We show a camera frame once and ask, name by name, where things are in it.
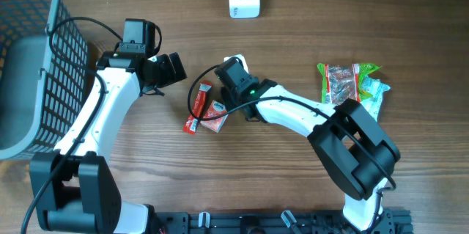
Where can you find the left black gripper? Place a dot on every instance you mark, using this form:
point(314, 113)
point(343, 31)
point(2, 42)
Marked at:
point(170, 76)

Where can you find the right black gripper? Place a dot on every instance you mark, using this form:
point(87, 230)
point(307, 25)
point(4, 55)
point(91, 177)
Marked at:
point(231, 101)

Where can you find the red snack sachet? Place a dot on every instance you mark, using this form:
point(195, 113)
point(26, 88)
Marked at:
point(215, 110)

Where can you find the long red stick sachet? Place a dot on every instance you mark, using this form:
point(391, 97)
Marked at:
point(191, 123)

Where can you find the green gummy candy bag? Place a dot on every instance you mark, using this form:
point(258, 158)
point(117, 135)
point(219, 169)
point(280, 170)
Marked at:
point(340, 82)

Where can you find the teal tissue pack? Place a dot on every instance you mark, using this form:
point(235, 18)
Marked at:
point(376, 89)

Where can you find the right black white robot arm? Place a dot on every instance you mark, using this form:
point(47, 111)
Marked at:
point(355, 151)

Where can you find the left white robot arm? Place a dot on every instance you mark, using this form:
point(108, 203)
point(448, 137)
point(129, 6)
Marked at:
point(74, 190)

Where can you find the grey plastic mesh basket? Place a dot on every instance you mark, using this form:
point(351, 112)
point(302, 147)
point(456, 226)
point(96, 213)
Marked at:
point(41, 95)

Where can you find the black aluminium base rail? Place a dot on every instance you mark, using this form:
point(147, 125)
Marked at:
point(315, 222)

